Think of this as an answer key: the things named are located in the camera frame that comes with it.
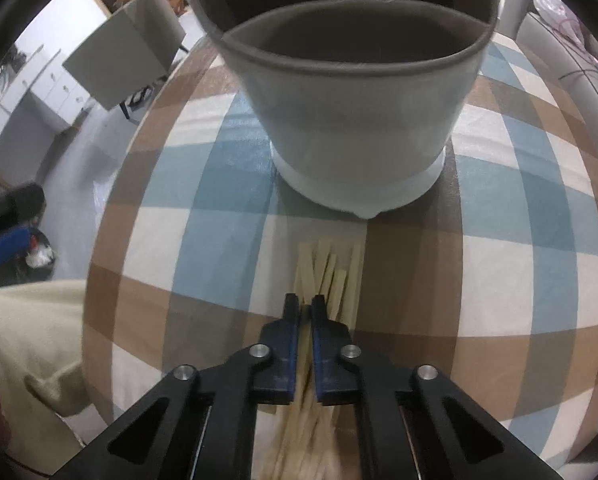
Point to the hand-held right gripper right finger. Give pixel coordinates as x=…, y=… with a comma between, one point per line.
x=320, y=350

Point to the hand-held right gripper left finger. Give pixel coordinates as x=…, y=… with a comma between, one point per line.
x=291, y=350

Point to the bundle of wooden chopsticks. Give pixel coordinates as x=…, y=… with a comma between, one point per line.
x=306, y=265

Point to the white two-compartment utensil holder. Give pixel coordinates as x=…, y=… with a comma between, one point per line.
x=354, y=150

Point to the blue brown checkered tablecloth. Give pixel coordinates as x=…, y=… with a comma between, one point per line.
x=479, y=285

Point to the black trash bin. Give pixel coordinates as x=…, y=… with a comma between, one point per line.
x=41, y=260

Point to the black and blue object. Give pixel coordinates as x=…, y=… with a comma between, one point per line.
x=9, y=205

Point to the beige armchair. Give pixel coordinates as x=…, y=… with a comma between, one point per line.
x=124, y=55

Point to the white drawer cabinet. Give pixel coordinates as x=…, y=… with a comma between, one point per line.
x=44, y=90

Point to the grey sofa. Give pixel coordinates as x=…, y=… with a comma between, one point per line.
x=554, y=60

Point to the clear plastic bag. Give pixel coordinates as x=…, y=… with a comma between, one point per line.
x=549, y=5

